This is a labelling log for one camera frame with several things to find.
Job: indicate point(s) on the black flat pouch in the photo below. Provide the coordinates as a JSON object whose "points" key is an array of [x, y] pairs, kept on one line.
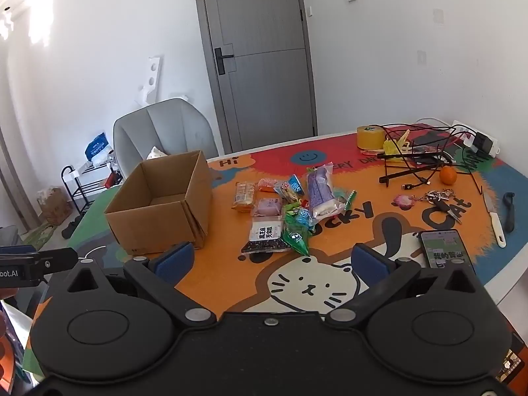
{"points": [[429, 142]]}

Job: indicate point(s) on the clear chicken feet packet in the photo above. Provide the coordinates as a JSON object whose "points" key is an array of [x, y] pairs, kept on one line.
{"points": [[286, 193]]}

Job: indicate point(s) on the white power strip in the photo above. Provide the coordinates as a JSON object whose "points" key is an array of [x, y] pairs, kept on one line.
{"points": [[458, 126]]}

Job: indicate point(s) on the printed cartoon table mat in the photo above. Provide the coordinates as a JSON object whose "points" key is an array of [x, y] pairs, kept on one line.
{"points": [[231, 284]]}

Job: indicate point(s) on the plain green snack packet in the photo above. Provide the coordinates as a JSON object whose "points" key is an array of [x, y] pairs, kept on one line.
{"points": [[290, 213]]}

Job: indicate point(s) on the green striped edge snack packet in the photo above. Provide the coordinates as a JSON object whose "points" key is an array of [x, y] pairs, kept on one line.
{"points": [[348, 200]]}

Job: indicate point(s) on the blue and green snack packet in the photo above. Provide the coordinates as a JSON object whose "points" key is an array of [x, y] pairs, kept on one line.
{"points": [[304, 215]]}

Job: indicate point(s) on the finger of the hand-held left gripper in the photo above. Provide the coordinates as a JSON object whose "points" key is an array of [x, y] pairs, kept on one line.
{"points": [[57, 260]]}

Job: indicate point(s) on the white wall cover plate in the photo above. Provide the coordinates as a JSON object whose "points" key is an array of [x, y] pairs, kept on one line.
{"points": [[420, 57], [438, 15]]}

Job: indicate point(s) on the clear biscuit packet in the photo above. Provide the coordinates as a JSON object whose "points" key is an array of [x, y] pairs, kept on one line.
{"points": [[243, 196]]}

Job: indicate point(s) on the yellow tape roll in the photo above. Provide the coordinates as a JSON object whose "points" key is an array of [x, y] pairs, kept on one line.
{"points": [[369, 140]]}

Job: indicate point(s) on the orange tangerine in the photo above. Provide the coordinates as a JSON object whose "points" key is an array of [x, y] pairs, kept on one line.
{"points": [[448, 175]]}

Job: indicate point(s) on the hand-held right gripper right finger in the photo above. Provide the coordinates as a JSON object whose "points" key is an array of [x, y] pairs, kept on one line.
{"points": [[369, 265]]}

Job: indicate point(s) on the small brown carton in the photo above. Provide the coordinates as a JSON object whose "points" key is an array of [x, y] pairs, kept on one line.
{"points": [[53, 208]]}

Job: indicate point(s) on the grey door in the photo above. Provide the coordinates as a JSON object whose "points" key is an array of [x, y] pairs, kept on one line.
{"points": [[255, 29]]}

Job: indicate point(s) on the dark shoes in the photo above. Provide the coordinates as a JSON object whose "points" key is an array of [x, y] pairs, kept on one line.
{"points": [[70, 229]]}

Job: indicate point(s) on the cardboard box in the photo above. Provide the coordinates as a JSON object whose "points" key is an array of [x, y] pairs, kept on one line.
{"points": [[165, 227]]}

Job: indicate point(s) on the pink snack packet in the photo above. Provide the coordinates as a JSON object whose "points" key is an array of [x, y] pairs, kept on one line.
{"points": [[268, 207]]}

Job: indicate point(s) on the dotted white pillow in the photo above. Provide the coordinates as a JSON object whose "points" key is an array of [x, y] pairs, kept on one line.
{"points": [[156, 153]]}

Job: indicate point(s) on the white foam packing piece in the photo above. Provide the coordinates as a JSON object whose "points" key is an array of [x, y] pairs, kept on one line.
{"points": [[151, 76]]}

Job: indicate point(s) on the purple bread packet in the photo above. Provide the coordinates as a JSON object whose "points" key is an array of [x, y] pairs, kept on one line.
{"points": [[321, 192]]}

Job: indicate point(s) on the blue plastic bag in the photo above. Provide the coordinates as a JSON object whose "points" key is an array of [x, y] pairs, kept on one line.
{"points": [[95, 146]]}

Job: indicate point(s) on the bunch of keys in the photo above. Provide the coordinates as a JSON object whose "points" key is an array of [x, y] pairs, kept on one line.
{"points": [[442, 205]]}

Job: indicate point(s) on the black and white snack packet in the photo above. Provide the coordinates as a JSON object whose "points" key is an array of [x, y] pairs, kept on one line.
{"points": [[266, 235]]}

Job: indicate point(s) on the grey upholstered chair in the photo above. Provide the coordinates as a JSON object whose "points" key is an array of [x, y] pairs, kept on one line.
{"points": [[177, 123]]}

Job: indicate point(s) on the green snack packet white label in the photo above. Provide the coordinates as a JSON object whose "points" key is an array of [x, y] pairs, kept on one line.
{"points": [[296, 238]]}

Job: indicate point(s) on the yellow plastic clip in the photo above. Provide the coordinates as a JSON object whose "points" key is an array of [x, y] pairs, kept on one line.
{"points": [[392, 146]]}

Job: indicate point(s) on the black peeler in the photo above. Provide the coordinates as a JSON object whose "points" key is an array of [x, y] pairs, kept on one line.
{"points": [[510, 214]]}

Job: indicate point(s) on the black smartphone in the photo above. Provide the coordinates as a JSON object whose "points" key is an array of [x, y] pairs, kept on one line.
{"points": [[445, 249]]}

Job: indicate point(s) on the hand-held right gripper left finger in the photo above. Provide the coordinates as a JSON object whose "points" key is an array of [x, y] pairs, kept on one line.
{"points": [[175, 263]]}

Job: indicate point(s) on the black charger plug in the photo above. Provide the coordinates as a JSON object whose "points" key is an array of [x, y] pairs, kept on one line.
{"points": [[482, 142]]}

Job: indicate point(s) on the black shoe rack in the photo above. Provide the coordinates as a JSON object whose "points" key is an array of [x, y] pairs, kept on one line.
{"points": [[78, 192]]}

